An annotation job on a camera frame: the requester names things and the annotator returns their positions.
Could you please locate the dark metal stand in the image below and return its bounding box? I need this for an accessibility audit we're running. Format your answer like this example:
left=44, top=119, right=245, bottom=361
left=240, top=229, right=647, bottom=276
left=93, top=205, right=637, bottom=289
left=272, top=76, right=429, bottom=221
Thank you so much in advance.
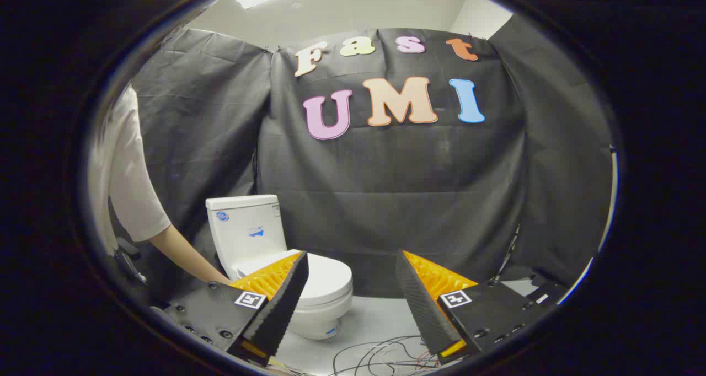
left=113, top=235, right=149, bottom=286

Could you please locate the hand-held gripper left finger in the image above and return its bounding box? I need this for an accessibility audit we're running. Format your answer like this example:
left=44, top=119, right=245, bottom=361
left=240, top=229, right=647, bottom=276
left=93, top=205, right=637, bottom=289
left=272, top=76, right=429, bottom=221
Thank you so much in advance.
left=160, top=250, right=310, bottom=367

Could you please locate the white toilet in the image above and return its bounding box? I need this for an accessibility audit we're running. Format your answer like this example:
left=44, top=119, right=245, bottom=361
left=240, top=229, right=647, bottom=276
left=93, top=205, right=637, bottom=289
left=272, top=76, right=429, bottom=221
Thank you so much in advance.
left=206, top=194, right=354, bottom=341

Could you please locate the black box with white label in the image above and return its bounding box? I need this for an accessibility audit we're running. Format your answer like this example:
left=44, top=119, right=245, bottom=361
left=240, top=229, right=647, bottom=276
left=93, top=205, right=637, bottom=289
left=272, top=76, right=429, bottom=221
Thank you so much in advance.
left=524, top=280, right=569, bottom=308

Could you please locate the person's white shirt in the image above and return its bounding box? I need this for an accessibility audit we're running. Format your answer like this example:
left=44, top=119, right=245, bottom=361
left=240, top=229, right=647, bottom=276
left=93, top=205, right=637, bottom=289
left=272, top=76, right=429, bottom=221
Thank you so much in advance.
left=91, top=84, right=172, bottom=255

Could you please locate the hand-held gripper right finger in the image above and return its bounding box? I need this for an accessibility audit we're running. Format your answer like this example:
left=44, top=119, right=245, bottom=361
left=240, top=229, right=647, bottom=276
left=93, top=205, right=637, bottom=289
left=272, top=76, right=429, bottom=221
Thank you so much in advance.
left=395, top=249, right=534, bottom=366

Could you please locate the white toilet lid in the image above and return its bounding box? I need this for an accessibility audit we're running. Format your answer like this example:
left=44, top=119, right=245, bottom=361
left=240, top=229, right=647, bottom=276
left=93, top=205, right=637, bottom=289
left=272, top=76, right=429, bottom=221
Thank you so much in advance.
left=236, top=249, right=354, bottom=306

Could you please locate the tangle of thin cables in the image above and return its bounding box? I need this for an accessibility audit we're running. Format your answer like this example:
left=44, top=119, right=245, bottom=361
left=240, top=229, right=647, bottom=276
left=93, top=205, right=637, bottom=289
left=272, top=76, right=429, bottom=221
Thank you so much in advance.
left=331, top=335, right=442, bottom=376

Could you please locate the black backdrop cloth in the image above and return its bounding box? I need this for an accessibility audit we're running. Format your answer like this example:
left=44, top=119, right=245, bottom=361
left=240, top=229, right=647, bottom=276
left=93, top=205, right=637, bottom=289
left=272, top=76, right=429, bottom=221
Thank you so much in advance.
left=119, top=15, right=613, bottom=299

